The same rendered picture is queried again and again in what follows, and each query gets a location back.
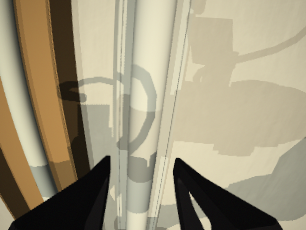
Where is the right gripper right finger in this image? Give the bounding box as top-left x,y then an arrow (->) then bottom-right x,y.
173,158 -> 283,230

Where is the tan open cardboard box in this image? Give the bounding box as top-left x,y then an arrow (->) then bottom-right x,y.
0,0 -> 90,220

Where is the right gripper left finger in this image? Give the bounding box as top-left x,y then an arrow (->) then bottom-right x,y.
8,155 -> 111,230

